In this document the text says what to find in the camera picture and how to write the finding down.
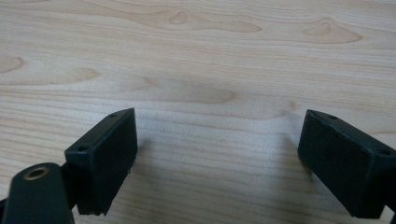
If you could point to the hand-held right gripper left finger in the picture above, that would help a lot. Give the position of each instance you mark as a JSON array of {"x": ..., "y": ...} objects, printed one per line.
[{"x": 107, "y": 161}]

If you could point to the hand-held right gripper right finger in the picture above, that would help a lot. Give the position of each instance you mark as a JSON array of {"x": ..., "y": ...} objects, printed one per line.
[{"x": 339, "y": 168}]

